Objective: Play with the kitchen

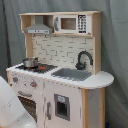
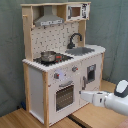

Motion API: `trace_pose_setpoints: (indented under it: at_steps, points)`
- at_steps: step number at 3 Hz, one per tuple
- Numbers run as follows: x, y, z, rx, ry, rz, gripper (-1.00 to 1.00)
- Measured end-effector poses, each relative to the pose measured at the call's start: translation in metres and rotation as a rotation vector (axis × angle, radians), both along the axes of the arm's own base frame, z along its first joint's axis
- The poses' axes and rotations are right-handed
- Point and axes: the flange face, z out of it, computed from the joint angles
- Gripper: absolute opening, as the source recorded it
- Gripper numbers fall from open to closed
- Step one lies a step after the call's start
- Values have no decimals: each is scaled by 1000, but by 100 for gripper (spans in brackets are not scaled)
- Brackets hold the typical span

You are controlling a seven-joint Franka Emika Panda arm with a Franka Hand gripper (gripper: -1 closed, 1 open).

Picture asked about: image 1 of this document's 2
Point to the white oven door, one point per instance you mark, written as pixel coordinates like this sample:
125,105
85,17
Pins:
33,103

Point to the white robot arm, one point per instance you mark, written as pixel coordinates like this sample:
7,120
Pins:
12,112

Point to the wooden toy kitchen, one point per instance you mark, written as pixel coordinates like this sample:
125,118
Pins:
61,50

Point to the grey toy sink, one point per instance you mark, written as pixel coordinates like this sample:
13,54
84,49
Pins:
72,74

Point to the black toy faucet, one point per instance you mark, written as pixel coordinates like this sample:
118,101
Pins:
81,65

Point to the black toy stovetop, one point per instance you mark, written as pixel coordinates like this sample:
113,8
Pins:
40,68

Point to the metal toy pot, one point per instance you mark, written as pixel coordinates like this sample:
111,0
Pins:
30,62

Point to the right oven knob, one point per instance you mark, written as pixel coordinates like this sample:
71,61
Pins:
33,84

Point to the oven knob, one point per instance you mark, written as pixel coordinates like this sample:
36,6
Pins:
33,84
15,79

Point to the white cabinet door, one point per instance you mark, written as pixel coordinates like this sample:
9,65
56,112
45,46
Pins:
63,106

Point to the toy microwave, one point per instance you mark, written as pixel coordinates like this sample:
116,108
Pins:
73,24

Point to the grey range hood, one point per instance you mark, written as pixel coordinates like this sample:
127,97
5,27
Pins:
39,27

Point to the left oven knob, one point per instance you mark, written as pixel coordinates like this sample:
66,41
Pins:
15,79

